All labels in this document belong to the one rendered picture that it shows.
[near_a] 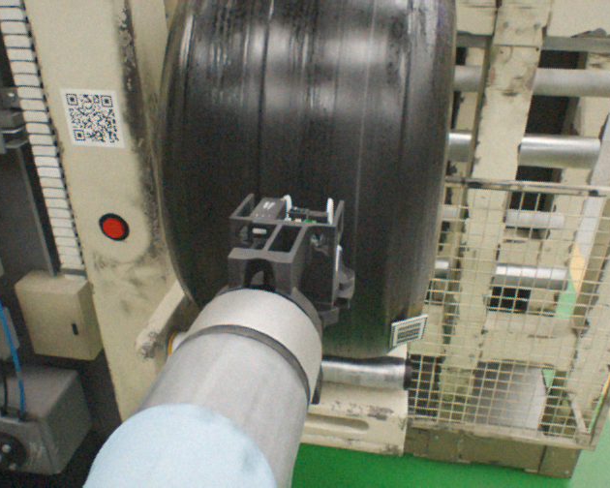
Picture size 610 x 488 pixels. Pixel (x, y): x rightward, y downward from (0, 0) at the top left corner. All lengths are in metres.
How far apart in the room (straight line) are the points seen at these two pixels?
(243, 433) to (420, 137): 0.36
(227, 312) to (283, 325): 0.03
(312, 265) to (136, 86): 0.44
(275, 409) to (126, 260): 0.65
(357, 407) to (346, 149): 0.41
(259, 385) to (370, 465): 1.61
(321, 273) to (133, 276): 0.54
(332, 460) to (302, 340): 1.57
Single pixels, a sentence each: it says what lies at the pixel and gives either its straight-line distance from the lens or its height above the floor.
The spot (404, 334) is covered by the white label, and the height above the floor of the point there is 1.05.
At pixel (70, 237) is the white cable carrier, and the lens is 0.91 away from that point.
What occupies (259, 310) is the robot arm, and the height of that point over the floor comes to 1.27.
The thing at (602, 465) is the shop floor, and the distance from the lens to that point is 2.05.
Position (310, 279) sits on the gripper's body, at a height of 1.23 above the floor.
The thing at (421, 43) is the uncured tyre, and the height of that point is 1.35.
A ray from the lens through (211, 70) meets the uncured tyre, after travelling 0.54.
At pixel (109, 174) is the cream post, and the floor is 1.14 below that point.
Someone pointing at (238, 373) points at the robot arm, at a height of 1.27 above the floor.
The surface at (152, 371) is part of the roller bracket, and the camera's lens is 0.82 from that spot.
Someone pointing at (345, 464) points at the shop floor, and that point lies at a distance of 1.85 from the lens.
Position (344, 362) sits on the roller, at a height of 0.92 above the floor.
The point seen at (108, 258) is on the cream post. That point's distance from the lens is 0.88.
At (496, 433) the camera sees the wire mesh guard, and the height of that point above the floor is 0.32.
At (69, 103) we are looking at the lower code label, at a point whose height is 1.24.
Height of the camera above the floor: 1.44
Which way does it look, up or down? 30 degrees down
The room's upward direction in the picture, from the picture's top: straight up
